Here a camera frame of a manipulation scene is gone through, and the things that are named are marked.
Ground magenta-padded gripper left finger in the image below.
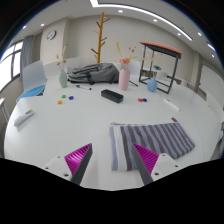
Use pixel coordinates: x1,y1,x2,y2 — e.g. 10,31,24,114
42,143,94,186

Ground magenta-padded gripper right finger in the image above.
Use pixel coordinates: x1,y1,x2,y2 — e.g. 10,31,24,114
131,142,181,186

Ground grey white striped towel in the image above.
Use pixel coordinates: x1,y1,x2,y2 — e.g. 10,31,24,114
108,121,197,172

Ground white oblong bar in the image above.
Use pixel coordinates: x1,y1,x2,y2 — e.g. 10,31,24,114
163,98,181,112

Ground white remote control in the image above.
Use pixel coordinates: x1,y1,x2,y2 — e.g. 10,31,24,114
13,108,35,127

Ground black rectangular box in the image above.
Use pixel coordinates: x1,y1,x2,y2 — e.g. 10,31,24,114
100,88,124,104

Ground blue vase with flowers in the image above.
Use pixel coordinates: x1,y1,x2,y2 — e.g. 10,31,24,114
145,53,164,93

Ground black marker pen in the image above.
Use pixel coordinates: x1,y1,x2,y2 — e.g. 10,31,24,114
75,84,92,91

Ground green vase with dried flowers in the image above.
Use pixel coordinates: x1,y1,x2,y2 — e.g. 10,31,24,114
55,43,70,89

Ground pink vase with flowers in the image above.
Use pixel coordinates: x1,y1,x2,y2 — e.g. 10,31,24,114
115,41,138,91

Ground grey backpack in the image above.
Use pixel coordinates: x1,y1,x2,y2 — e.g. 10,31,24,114
67,62,120,85

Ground white chair with blue seat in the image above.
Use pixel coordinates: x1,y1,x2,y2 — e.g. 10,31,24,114
16,60,48,103

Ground window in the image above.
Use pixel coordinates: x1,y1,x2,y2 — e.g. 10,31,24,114
0,40,24,92

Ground grey curtain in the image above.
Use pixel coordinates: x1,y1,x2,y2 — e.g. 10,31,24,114
20,34,35,80

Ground wooden coat rack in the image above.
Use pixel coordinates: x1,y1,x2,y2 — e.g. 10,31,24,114
90,11,111,64

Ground long ceiling light strip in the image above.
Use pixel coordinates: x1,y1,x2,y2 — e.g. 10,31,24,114
89,0,194,42

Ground round ceiling downlights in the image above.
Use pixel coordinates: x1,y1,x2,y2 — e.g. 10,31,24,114
21,8,216,51

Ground black frame stand orange top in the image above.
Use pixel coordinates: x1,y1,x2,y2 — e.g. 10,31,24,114
138,41,183,95

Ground round wall clock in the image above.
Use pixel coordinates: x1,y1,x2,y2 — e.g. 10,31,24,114
46,29,57,41

